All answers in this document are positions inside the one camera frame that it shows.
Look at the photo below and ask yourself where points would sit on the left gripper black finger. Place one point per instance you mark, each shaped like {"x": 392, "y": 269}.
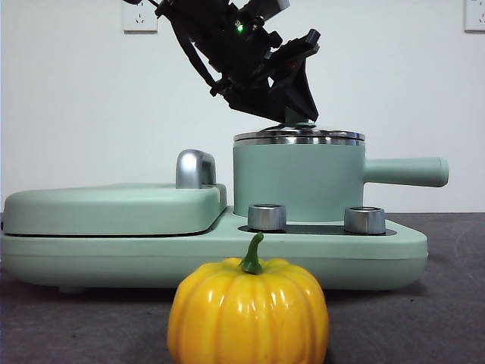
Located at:
{"x": 301, "y": 95}
{"x": 257, "y": 100}

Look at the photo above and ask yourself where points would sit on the glass lid with green knob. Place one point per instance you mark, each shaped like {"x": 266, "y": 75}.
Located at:
{"x": 303, "y": 133}

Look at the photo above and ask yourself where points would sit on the yellow toy pumpkin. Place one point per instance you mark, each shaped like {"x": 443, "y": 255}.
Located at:
{"x": 250, "y": 314}

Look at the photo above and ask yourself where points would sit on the silver control knob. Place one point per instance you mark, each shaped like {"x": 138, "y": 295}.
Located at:
{"x": 266, "y": 218}
{"x": 364, "y": 220}

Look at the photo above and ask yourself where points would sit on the mint green grill cover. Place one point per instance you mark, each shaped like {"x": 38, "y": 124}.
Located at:
{"x": 113, "y": 208}

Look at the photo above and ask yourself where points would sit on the mint green breakfast machine base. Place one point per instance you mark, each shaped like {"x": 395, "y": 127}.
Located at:
{"x": 151, "y": 261}

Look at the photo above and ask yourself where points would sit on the white wall socket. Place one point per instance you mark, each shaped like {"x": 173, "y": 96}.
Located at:
{"x": 140, "y": 19}
{"x": 475, "y": 15}

